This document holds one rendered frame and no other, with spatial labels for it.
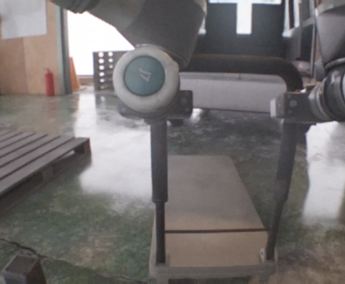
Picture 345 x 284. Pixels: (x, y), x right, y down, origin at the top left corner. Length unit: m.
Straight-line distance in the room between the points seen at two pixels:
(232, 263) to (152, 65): 0.65
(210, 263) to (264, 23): 3.79
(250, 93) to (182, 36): 1.95
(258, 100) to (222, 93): 0.30
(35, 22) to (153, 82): 5.52
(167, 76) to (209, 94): 2.00
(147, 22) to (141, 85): 0.08
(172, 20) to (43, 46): 5.36
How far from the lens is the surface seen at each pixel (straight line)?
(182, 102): 0.51
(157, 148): 0.64
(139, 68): 0.34
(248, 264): 0.86
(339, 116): 0.49
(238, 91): 2.31
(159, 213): 0.73
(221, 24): 4.30
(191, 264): 0.84
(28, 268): 0.31
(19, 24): 6.09
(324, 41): 0.48
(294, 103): 0.56
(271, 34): 4.30
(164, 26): 0.37
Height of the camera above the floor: 0.78
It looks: 19 degrees down
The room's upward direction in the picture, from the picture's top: straight up
